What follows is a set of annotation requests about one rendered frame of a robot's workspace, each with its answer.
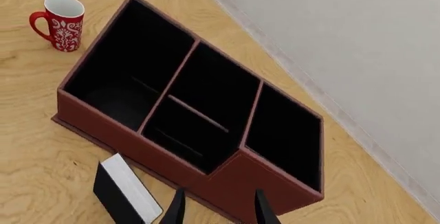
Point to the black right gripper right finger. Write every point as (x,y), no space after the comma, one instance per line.
(265,209)

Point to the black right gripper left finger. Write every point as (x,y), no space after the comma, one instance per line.
(177,209)

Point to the black book with white pages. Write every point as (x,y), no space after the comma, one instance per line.
(125,193)

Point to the red-brown desk caddy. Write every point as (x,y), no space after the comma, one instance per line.
(192,100)

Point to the red white patterned mug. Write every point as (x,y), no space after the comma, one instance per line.
(63,23)

